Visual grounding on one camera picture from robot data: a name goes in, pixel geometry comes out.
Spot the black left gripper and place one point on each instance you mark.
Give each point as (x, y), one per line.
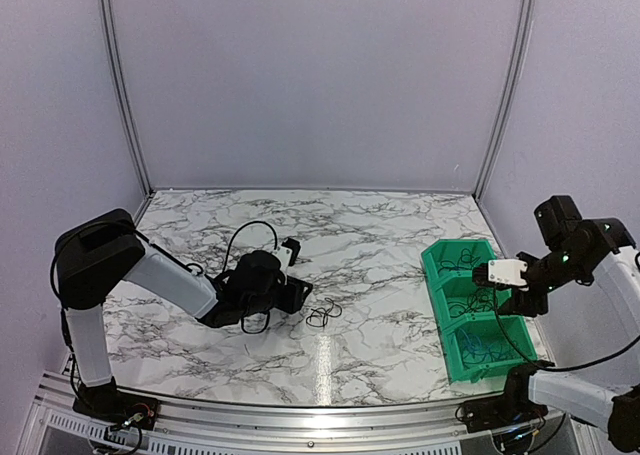
(295, 296)

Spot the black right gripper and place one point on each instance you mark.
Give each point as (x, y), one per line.
(521, 304)

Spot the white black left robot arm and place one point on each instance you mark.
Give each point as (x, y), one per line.
(92, 259)

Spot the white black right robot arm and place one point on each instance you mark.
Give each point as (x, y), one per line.
(587, 252)

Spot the green three-compartment plastic bin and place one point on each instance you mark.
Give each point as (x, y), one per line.
(476, 345)

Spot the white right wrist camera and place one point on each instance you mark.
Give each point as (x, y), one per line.
(501, 273)

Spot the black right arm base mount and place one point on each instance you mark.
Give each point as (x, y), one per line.
(510, 407)

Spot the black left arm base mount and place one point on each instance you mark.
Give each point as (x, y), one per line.
(108, 403)

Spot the aluminium back-left corner post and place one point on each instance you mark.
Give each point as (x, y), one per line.
(116, 69)

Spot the aluminium front rail frame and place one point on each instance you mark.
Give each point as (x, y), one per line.
(190, 426)

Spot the aluminium back-right corner post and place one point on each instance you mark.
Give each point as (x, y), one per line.
(513, 75)

